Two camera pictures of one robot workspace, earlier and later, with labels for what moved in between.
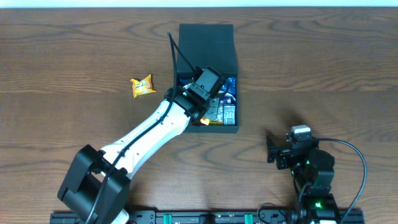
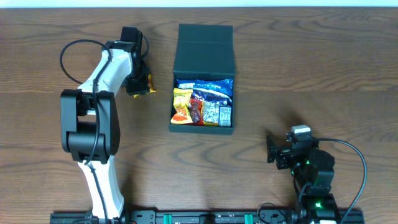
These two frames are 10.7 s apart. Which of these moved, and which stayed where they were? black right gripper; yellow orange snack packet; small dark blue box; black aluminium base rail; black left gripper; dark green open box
Moved: yellow orange snack packet; black left gripper; small dark blue box
Stayed: dark green open box; black right gripper; black aluminium base rail
